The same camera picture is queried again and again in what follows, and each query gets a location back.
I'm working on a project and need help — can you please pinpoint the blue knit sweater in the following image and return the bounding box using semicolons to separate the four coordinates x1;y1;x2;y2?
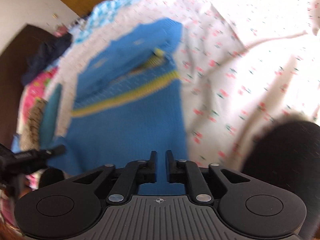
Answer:
39;17;189;196

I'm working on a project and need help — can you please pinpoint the black sleeve forearm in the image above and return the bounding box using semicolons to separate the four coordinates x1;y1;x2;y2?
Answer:
242;121;319;239

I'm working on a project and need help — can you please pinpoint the dark navy clothes pile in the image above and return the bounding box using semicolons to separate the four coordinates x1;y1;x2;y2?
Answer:
21;33;73;86

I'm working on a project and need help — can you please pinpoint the beige brown striped knit garment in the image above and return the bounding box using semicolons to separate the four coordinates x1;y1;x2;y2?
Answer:
20;99;47;151

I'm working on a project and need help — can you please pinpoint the teal folded garment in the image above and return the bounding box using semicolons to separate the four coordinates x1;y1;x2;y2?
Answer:
39;84;62;150

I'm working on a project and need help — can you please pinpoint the pink cartoon print quilt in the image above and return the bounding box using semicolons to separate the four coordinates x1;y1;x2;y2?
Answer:
16;66;58;134

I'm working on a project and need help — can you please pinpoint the dark brown headboard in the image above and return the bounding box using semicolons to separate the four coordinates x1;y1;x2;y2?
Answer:
0;24;54;147

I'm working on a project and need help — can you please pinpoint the white cherry print bedsheet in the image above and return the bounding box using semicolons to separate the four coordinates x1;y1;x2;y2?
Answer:
43;0;319;182

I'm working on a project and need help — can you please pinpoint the blue white patterned blanket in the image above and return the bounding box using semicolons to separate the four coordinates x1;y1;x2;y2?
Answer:
68;0;141;44

